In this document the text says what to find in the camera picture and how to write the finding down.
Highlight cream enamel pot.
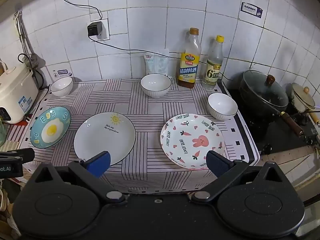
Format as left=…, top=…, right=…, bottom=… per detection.
left=290, top=90, right=320, bottom=128

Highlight clear vinegar bottle yellow cap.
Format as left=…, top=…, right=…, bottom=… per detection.
left=202, top=35, right=224, bottom=91

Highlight striped tablecloth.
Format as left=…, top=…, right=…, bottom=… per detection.
left=5, top=78, right=260, bottom=194

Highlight white wall socket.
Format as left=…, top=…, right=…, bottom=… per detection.
left=89, top=18, right=111, bottom=42

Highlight black gas stove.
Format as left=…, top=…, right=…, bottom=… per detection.
left=222, top=79, right=320, bottom=153

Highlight black power cable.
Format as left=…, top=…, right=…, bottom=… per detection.
left=53, top=0, right=103, bottom=20
left=88, top=36, right=184, bottom=57

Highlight white sun print plate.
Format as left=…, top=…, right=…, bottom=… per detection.
left=74, top=112, right=136, bottom=167

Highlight yellow-label oil bottle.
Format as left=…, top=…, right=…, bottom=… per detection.
left=177, top=27, right=202, bottom=89

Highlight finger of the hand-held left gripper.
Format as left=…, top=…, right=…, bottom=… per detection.
left=0, top=148, right=35, bottom=166

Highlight blue white wall sticker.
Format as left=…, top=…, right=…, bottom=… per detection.
left=53, top=68, right=73, bottom=78
left=240, top=2, right=264, bottom=19

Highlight black rice cooker cord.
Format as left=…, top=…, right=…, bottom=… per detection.
left=17, top=52, right=45, bottom=88

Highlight pink bunny carrot plate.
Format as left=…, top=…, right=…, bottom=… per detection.
left=160, top=114, right=225, bottom=171

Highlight cream rice cooker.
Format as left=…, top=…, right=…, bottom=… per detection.
left=0, top=64, right=40, bottom=125

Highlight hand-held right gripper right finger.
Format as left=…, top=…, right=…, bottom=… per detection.
left=192, top=150, right=288, bottom=205

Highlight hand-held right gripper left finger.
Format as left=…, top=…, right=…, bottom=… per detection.
left=32, top=151, right=127, bottom=205

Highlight cream pot lid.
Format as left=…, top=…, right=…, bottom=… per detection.
left=291, top=83, right=316, bottom=109

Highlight white ribbed bowl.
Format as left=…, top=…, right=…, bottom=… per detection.
left=49, top=76, right=74, bottom=98
left=140, top=73, right=172, bottom=98
left=207, top=92, right=238, bottom=120

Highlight black plug-in charger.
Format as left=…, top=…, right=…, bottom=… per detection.
left=87, top=22, right=103, bottom=38

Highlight clear plastic bag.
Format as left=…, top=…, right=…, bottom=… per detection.
left=154, top=49, right=173, bottom=78
left=143, top=52, right=157, bottom=77

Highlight glass wok lid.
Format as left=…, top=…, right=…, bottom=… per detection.
left=239, top=70, right=289, bottom=108

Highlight hanging metal utensils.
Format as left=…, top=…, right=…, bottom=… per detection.
left=14, top=10, right=38, bottom=63

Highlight blue fried egg plate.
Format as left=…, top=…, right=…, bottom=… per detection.
left=30, top=106, right=72, bottom=149

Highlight black wok wooden handle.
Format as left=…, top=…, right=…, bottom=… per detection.
left=239, top=80, right=305, bottom=138

